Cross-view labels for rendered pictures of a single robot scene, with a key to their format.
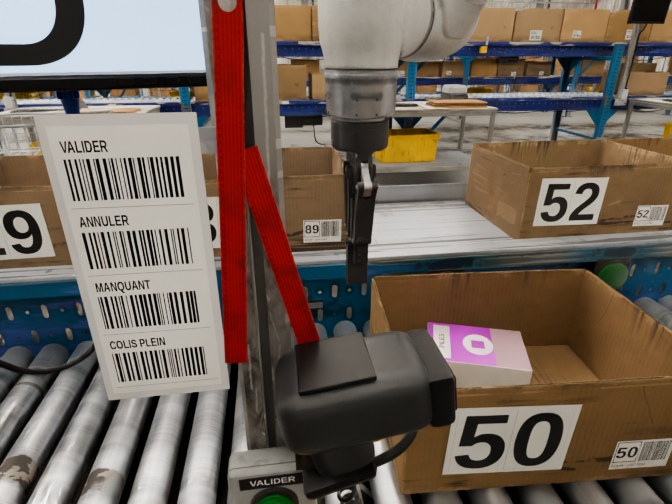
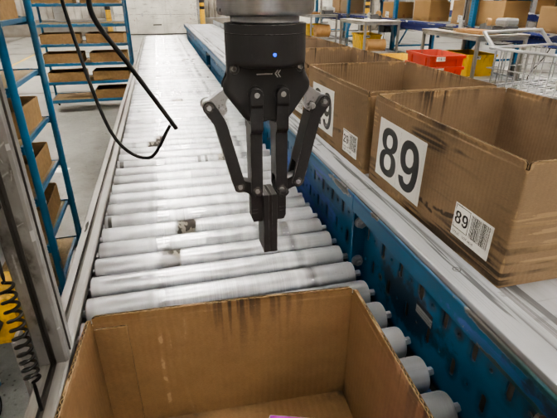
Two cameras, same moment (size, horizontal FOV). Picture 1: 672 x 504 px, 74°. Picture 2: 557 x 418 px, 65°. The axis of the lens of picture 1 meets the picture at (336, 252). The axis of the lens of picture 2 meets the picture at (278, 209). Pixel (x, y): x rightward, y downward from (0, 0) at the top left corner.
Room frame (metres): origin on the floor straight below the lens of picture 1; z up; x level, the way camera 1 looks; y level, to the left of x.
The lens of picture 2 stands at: (0.56, -0.46, 1.22)
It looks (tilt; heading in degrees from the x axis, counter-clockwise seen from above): 26 degrees down; 84
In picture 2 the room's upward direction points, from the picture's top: straight up
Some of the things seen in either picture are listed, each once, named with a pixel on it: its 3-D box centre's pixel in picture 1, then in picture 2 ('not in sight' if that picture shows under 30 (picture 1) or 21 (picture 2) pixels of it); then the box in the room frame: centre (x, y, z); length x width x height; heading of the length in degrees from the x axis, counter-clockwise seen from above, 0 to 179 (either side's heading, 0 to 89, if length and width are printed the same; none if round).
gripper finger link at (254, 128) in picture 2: (359, 205); (254, 141); (0.58, -0.03, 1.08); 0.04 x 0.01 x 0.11; 98
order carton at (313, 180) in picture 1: (259, 197); (502, 164); (1.00, 0.18, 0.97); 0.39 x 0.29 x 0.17; 98
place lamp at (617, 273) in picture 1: (613, 277); not in sight; (0.90, -0.63, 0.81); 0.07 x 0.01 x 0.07; 98
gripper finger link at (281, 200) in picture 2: not in sight; (287, 194); (0.62, -0.03, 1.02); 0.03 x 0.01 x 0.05; 8
